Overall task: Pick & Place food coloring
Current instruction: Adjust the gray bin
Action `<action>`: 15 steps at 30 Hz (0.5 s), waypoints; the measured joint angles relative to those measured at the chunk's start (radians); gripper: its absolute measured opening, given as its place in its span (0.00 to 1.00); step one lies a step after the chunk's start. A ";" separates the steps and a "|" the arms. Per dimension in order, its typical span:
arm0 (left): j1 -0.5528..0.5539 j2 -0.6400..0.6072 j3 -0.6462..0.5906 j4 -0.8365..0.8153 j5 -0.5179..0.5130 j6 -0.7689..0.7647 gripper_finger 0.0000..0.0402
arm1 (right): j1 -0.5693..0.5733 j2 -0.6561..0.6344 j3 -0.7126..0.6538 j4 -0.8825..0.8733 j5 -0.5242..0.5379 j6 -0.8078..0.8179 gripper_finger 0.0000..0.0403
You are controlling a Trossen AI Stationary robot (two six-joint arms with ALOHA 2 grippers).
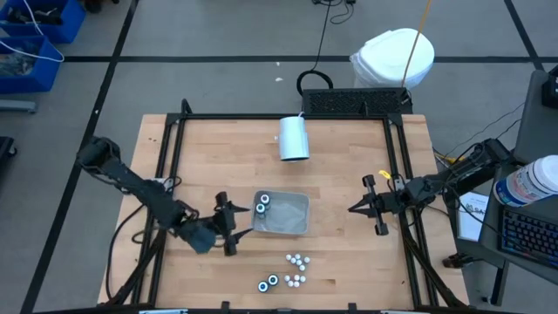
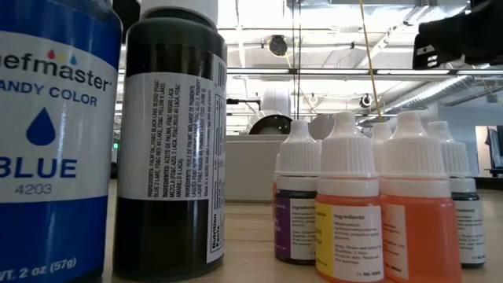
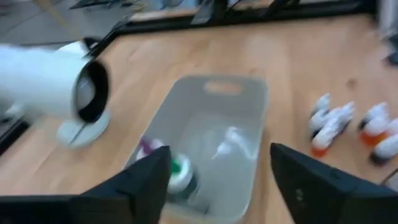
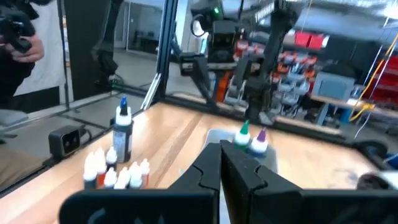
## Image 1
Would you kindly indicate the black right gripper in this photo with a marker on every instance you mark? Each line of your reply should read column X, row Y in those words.
column 392, row 201

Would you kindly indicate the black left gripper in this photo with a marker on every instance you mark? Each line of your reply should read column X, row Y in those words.
column 209, row 231

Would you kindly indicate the purple-tipped food colouring bottle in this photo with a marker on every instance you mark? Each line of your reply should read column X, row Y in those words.
column 260, row 208

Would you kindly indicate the green-tipped food colouring bottle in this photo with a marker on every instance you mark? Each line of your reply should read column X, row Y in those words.
column 264, row 200

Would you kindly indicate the grey plastic tray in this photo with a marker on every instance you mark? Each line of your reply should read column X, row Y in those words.
column 287, row 216

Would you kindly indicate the black-tipped food colouring bottle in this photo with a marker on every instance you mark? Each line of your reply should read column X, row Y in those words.
column 273, row 279

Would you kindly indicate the blue-tipped food colouring bottle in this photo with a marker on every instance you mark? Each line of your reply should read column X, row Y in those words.
column 263, row 286

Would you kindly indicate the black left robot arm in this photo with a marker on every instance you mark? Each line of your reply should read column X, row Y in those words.
column 131, row 185

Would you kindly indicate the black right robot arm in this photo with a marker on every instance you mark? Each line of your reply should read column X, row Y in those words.
column 462, row 172

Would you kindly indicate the white cylindrical cup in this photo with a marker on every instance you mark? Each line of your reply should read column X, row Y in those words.
column 293, row 139

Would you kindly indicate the white paper sheet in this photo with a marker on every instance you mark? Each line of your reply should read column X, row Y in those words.
column 468, row 222

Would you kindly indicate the black desk foot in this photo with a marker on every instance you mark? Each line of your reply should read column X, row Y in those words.
column 457, row 261

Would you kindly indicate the black perforated metal box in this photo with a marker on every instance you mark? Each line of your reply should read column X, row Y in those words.
column 353, row 101

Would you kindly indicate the grey desk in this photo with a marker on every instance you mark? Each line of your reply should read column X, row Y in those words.
column 489, row 235

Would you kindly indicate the white bagged trash bin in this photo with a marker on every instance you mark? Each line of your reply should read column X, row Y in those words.
column 383, row 56

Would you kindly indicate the white wipes canister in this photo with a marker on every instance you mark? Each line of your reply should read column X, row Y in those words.
column 527, row 181

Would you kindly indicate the black keyboard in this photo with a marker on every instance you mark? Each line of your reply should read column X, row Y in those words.
column 532, row 235

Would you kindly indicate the grey shelf panel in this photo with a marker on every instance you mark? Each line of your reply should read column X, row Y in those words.
column 536, row 131

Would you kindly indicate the yellow pole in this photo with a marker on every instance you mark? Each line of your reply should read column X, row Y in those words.
column 422, row 28

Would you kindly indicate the black device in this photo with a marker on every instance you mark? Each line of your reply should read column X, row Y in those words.
column 551, row 87

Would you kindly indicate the black object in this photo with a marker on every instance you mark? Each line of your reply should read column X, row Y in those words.
column 5, row 150

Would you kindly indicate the blue plastic storage bin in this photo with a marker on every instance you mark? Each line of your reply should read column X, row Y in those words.
column 70, row 17
column 41, row 78

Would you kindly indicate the grey metal bar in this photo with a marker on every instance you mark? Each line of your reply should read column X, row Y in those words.
column 17, row 107

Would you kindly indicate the black aluminium table frame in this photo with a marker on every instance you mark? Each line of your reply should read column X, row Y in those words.
column 283, row 116

